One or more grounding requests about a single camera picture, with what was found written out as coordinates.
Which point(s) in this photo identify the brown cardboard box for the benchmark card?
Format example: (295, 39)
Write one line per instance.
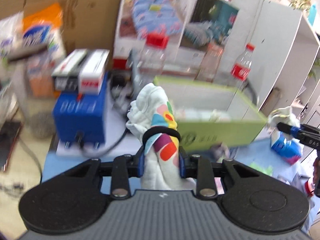
(86, 23)

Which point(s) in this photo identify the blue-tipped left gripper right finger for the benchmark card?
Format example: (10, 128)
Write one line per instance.
(200, 169)

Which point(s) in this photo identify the black and white carton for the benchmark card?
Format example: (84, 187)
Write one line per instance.
(82, 71)

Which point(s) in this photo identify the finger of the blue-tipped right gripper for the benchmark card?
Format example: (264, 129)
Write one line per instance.
(288, 129)

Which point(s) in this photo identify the blue tissue pack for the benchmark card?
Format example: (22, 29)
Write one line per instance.
(289, 150)

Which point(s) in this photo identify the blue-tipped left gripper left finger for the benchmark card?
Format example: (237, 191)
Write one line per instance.
(125, 167)

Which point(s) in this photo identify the black smartphone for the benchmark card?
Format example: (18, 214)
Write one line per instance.
(9, 134)

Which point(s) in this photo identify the orange tissue pack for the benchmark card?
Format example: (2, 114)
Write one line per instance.
(42, 30)

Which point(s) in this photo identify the white shelf unit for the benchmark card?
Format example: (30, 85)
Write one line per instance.
(285, 49)

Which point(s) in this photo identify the green cardboard box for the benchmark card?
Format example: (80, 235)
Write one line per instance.
(208, 114)

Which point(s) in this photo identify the white colourful sock bundle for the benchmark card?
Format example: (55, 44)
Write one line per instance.
(151, 121)

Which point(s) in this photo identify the blue table mat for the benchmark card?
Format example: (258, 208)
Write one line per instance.
(255, 160)

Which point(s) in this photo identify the tall clear plastic container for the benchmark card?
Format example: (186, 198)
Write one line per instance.
(36, 112)

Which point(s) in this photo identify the red-capped clear plastic jar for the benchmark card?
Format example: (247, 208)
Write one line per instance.
(153, 56)

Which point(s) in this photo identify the red-label cola bottle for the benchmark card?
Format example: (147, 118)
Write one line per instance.
(242, 67)

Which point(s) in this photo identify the bedding picture package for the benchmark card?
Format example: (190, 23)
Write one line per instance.
(190, 25)

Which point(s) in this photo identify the blue F-400 machine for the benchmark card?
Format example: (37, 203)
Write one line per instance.
(82, 119)

